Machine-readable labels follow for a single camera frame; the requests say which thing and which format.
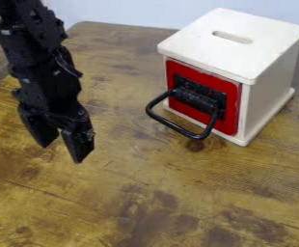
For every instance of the black metal drawer handle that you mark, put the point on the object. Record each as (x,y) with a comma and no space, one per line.
(174,123)

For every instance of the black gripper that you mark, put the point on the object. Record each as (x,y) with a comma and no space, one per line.
(48,99)

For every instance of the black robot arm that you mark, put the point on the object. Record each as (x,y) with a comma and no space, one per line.
(29,26)

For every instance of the white wooden box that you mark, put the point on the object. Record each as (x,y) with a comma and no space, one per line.
(248,49)

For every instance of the red drawer front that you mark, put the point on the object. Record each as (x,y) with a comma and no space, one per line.
(228,123)

